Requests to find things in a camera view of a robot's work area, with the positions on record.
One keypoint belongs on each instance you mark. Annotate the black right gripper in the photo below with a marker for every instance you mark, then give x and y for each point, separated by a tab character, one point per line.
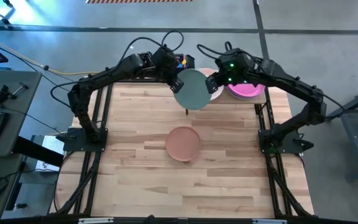
228	77

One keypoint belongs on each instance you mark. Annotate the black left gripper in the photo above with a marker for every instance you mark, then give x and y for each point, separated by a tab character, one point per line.
166	65

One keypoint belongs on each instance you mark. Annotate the peach cream plate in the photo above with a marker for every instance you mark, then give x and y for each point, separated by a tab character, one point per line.
220	93

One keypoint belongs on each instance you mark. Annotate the mint green plate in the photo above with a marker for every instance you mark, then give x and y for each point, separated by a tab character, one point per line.
193	93

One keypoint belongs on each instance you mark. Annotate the pink plate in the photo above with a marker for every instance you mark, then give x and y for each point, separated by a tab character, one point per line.
247	90

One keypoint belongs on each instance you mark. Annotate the terracotta plate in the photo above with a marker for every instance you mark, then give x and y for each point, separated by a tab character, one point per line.
183	143

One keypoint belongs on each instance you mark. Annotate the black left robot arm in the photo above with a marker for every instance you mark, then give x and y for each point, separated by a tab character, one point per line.
117	69

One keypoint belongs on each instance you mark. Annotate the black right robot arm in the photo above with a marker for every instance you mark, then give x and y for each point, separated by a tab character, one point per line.
291	87

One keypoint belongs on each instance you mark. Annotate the red and black toolbox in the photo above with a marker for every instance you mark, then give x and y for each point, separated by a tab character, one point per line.
189	60

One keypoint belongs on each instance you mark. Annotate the white paper sheet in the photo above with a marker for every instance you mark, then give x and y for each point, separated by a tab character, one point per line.
53	144

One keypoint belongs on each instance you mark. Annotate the grey side desk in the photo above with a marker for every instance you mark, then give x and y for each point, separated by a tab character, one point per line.
23	109

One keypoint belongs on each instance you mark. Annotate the black flat beam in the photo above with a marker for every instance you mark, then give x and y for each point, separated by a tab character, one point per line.
36	151

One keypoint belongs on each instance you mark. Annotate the grey metal stand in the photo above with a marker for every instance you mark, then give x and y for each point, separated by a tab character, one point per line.
355	146

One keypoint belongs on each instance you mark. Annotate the black aluminium table frame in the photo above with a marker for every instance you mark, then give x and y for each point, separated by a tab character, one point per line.
108	105

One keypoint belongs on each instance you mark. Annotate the silver bracket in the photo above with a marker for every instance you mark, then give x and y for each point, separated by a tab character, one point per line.
269	221
96	220

